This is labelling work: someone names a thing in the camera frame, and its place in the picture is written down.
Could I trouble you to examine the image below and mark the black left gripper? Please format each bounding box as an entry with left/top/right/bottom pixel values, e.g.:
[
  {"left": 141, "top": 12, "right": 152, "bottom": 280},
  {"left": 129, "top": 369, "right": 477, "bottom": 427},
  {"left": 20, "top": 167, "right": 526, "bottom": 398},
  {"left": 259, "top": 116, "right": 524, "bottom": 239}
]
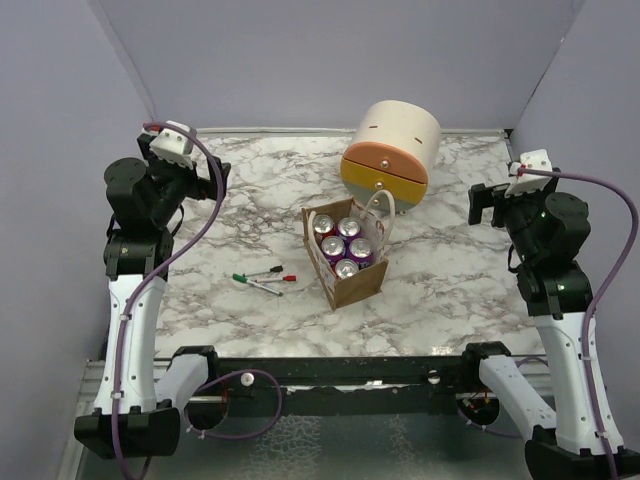
[{"left": 139, "top": 135, "right": 230, "bottom": 226}]

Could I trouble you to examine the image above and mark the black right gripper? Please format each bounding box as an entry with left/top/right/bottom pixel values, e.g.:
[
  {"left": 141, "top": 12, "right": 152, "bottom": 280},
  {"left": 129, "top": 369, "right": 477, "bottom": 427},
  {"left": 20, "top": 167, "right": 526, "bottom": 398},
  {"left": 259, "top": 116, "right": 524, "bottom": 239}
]
[{"left": 470, "top": 177, "right": 556, "bottom": 261}]

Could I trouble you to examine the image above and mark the red soda can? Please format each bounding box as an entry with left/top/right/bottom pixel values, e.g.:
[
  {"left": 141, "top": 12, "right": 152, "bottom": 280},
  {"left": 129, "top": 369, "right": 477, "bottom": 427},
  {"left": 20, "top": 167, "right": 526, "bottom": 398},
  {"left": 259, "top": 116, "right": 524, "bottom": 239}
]
[
  {"left": 312, "top": 214, "right": 336, "bottom": 244},
  {"left": 334, "top": 258, "right": 359, "bottom": 279}
]

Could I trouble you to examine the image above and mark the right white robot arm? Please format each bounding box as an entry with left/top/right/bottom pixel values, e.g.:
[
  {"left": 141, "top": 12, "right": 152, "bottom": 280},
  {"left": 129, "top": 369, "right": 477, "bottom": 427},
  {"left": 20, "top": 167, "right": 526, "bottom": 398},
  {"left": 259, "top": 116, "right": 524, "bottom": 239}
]
[{"left": 459, "top": 180, "right": 639, "bottom": 479}]

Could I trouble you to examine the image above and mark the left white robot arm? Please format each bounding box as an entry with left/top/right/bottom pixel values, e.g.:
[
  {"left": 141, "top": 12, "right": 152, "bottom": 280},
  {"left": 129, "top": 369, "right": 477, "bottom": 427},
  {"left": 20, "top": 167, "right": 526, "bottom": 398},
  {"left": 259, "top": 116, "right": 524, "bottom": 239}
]
[{"left": 74, "top": 122, "right": 230, "bottom": 460}]

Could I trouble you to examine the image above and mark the green capped marker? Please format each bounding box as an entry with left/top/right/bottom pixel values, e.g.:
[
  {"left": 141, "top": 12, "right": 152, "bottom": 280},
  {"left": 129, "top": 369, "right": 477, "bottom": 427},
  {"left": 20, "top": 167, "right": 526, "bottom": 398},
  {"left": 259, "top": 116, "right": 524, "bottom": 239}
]
[{"left": 232, "top": 274, "right": 284, "bottom": 297}]

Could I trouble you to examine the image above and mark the round pastel drawer cabinet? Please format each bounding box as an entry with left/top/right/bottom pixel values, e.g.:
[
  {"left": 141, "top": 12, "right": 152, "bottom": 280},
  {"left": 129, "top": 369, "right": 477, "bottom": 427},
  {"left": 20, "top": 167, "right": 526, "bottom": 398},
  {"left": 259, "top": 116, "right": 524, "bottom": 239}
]
[{"left": 340, "top": 100, "right": 442, "bottom": 213}]

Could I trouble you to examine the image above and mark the black capped marker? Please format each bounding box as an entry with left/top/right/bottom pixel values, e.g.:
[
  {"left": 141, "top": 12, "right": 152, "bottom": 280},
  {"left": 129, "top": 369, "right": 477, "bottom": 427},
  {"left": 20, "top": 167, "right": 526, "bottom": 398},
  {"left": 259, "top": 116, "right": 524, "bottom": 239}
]
[{"left": 244, "top": 265, "right": 284, "bottom": 277}]

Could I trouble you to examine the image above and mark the red capped marker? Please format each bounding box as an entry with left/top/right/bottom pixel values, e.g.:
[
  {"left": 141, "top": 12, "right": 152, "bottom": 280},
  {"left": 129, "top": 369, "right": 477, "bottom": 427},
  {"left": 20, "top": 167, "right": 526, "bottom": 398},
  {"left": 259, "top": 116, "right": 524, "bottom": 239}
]
[{"left": 255, "top": 275, "right": 297, "bottom": 284}]

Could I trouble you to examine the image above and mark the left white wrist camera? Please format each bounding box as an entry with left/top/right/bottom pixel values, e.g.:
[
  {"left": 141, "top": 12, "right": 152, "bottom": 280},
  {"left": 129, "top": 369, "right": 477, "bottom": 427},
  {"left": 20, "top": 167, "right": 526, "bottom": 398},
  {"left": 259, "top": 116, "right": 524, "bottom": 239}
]
[{"left": 148, "top": 127, "right": 195, "bottom": 170}]

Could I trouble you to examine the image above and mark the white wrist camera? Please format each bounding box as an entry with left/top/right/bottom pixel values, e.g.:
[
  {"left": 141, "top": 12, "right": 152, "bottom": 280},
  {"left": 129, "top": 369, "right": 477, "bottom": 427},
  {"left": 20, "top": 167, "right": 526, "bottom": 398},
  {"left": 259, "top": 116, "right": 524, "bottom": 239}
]
[
  {"left": 505, "top": 149, "right": 552, "bottom": 197},
  {"left": 148, "top": 127, "right": 195, "bottom": 170}
]

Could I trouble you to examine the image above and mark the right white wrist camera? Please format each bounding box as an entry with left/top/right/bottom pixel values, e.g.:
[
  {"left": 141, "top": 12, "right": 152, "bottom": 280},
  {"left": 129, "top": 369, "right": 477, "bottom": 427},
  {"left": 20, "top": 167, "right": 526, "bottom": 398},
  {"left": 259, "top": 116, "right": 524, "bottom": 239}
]
[{"left": 505, "top": 149, "right": 552, "bottom": 197}]

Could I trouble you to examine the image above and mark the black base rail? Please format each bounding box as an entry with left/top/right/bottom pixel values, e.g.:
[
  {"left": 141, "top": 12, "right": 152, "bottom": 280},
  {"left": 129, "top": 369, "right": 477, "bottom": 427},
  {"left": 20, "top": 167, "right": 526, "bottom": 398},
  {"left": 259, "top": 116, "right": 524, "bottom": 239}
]
[{"left": 190, "top": 341, "right": 511, "bottom": 417}]

